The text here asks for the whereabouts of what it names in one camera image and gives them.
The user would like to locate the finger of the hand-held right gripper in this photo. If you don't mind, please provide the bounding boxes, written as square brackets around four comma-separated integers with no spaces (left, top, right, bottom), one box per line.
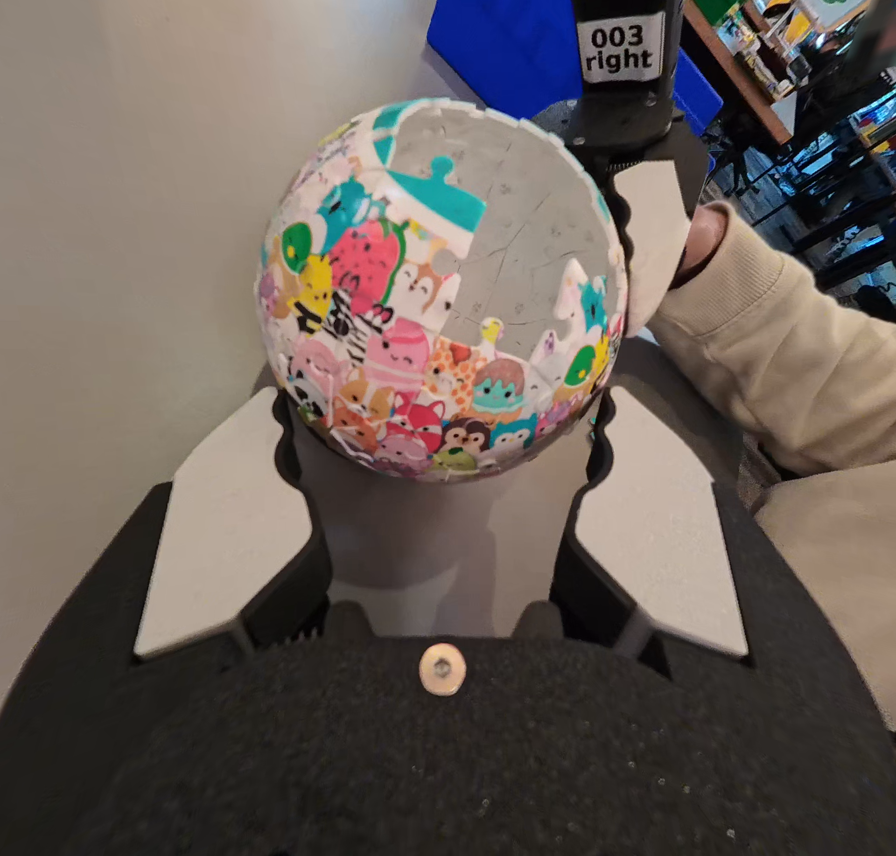
[612,162,690,339]

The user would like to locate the colourful puzzle ball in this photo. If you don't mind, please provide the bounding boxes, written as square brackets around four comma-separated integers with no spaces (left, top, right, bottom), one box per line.
[255,97,631,486]

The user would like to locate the blue plastic bin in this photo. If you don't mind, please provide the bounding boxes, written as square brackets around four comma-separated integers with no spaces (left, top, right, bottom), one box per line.
[427,0,725,171]

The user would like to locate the person's right hand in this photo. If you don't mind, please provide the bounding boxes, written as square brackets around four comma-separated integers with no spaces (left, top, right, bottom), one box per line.
[673,202,729,289]

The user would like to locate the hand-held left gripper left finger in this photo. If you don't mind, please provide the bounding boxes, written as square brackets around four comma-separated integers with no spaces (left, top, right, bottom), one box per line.
[133,387,333,661]

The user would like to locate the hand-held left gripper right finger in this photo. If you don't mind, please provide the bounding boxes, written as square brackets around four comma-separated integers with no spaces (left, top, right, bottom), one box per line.
[549,387,750,661]

